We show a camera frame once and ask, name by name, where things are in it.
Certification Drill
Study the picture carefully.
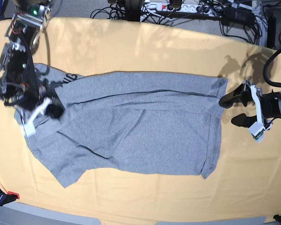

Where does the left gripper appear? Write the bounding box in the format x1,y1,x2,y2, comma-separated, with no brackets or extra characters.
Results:
219,80,281,128

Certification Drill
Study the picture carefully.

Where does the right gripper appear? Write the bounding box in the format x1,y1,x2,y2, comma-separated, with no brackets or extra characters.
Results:
20,95,65,128

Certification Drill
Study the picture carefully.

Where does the grey t-shirt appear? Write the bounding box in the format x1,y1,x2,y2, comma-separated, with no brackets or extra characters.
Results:
26,64,228,187

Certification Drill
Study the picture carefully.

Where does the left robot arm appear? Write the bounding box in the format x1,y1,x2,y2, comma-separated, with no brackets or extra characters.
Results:
213,36,281,135

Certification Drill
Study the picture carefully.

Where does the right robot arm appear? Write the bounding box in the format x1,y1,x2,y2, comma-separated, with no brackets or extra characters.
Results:
0,0,64,126

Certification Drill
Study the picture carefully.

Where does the yellow table cloth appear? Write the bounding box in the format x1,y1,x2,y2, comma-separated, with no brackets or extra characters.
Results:
0,18,281,225

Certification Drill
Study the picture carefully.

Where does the black upright box right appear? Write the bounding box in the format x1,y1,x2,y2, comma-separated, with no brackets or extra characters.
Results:
266,15,276,49

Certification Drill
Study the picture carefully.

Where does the black power adapter brick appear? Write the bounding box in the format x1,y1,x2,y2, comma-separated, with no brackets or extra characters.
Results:
222,7,256,26

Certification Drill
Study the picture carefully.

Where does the blue clamp with red tip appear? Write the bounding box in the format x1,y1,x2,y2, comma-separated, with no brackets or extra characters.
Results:
0,189,20,206

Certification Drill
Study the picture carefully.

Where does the white power strip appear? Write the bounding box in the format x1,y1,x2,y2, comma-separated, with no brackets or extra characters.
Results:
142,0,222,18

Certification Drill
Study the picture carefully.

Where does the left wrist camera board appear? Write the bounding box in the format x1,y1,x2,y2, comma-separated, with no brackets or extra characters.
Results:
248,122,272,143

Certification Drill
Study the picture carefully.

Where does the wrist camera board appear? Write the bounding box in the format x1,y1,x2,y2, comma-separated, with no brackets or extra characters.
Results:
20,123,36,137
248,122,272,143

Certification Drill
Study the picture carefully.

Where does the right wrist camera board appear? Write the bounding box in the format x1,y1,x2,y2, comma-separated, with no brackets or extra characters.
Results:
20,123,36,137

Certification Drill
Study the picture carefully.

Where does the tangle of black cables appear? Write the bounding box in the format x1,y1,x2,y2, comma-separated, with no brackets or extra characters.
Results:
90,0,265,45

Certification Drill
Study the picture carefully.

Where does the black central post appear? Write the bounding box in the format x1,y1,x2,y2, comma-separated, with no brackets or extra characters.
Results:
125,0,144,22

